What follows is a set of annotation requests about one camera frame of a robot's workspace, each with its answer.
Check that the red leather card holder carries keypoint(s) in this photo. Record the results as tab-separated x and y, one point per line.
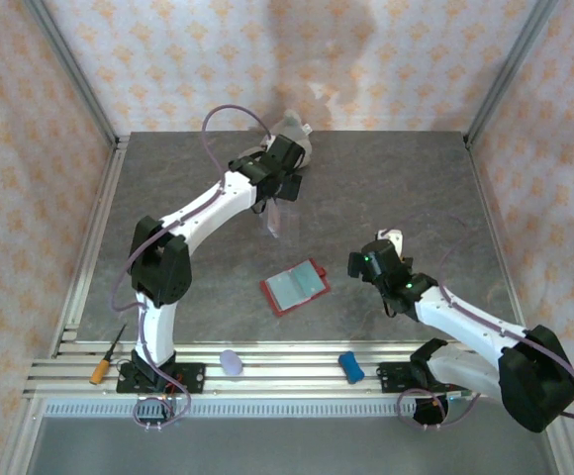
294	288

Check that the black connector box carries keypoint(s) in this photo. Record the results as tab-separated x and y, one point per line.
156	413

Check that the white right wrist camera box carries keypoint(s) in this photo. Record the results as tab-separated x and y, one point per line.
393	242

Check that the aluminium side rail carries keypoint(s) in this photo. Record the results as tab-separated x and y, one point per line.
477	173
107	198

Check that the clear plastic card case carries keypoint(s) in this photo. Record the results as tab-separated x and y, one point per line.
287	225

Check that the green circuit board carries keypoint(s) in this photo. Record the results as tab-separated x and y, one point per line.
459	395

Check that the aluminium front rail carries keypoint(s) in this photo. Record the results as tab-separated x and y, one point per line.
292	371

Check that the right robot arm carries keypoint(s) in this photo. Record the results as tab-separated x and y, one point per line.
465	321

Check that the blue bone-shaped object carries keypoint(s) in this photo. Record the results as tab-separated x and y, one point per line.
351	367

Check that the aluminium corner post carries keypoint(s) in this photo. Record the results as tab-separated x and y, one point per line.
509	74
74	74

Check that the grey plush dog toy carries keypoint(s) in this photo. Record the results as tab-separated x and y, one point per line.
297	126

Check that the lavender oval object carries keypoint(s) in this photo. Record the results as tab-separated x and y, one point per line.
231	362

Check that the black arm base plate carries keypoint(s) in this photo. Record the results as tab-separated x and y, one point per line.
391	376
193	376

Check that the teal credit card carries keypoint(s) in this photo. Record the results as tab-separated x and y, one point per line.
305	281

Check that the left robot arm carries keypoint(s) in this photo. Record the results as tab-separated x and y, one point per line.
208	208

